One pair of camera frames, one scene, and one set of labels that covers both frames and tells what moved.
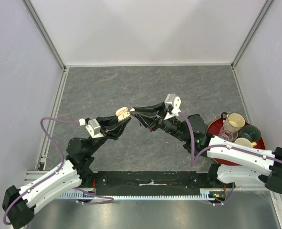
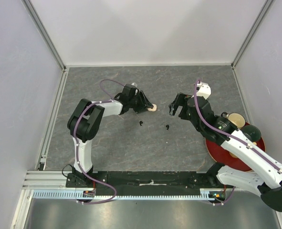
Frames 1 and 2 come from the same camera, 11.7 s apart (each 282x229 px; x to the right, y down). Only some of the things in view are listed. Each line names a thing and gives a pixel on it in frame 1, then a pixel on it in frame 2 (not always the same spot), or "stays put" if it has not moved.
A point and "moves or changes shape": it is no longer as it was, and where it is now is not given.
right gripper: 148,116 -> 181,99
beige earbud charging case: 122,113 moves or changes shape
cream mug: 233,122 stays put
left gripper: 115,132 -> 143,103
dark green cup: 250,132 stays put
